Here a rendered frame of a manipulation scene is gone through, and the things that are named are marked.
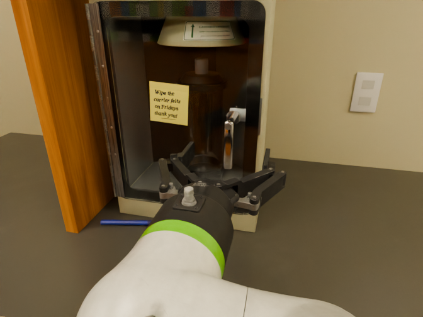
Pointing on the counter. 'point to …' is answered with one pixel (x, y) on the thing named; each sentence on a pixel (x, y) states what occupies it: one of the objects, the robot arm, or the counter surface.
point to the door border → (99, 55)
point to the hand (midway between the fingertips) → (228, 155)
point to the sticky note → (169, 102)
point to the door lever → (233, 117)
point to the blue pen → (124, 222)
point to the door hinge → (100, 94)
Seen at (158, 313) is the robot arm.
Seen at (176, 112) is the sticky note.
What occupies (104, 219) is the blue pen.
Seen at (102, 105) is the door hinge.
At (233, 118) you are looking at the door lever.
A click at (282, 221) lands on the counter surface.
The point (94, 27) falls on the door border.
